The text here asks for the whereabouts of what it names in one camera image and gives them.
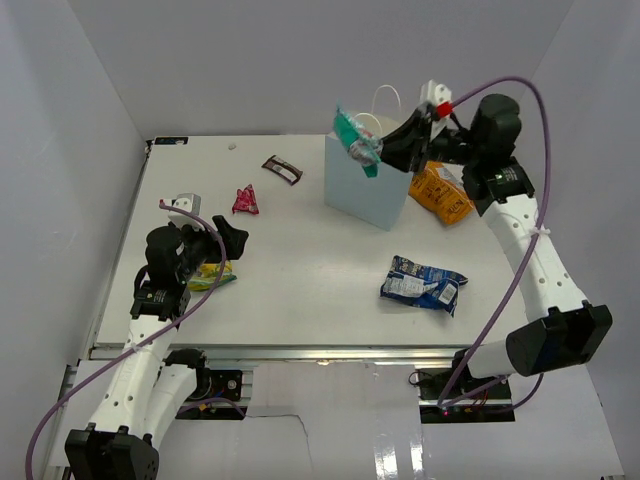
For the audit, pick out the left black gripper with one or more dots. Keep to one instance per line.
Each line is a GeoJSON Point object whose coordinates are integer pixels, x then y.
{"type": "Point", "coordinates": [233, 238]}

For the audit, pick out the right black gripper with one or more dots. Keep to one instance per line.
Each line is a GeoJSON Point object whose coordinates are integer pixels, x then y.
{"type": "Point", "coordinates": [401, 146]}

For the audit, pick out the red snack packet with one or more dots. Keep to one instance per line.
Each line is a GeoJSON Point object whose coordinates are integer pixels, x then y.
{"type": "Point", "coordinates": [246, 201]}

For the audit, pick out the teal Fox's candy bag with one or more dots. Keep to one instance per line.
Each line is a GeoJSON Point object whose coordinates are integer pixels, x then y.
{"type": "Point", "coordinates": [360, 144]}

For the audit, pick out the green Fox's tea candy bag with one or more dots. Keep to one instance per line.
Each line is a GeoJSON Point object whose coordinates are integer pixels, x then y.
{"type": "Point", "coordinates": [210, 275]}

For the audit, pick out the blue snack bag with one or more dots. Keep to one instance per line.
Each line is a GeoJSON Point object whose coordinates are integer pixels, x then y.
{"type": "Point", "coordinates": [422, 286]}

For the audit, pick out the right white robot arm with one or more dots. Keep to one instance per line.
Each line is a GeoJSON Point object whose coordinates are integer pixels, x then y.
{"type": "Point", "coordinates": [563, 328]}

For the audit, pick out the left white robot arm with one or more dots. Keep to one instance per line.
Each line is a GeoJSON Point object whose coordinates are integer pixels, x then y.
{"type": "Point", "coordinates": [148, 387]}

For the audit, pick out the orange chips bag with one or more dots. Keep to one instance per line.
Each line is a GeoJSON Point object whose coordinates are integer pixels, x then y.
{"type": "Point", "coordinates": [436, 189]}

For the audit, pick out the light blue paper bag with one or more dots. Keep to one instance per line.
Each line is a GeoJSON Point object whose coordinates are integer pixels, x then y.
{"type": "Point", "coordinates": [378, 201]}

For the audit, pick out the brown chocolate bar wrapper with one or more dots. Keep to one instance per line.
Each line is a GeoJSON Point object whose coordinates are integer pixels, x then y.
{"type": "Point", "coordinates": [288, 172]}

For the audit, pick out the left corner label sticker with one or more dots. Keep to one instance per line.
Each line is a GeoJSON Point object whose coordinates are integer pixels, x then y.
{"type": "Point", "coordinates": [170, 141]}

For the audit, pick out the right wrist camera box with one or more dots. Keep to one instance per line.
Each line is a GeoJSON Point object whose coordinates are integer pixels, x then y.
{"type": "Point", "coordinates": [436, 94]}

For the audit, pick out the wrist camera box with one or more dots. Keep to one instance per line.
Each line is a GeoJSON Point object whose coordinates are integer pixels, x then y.
{"type": "Point", "coordinates": [436, 94]}
{"type": "Point", "coordinates": [188, 202]}

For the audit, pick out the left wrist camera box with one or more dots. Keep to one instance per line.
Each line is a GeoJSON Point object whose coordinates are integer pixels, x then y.
{"type": "Point", "coordinates": [188, 202]}

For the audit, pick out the aluminium table frame rail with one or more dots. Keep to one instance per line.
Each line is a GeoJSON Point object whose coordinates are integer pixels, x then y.
{"type": "Point", "coordinates": [323, 353]}

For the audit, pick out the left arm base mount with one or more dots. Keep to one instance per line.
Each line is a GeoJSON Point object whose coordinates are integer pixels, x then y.
{"type": "Point", "coordinates": [218, 397]}

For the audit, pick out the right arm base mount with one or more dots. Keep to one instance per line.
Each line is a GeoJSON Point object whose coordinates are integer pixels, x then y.
{"type": "Point", "coordinates": [487, 406]}

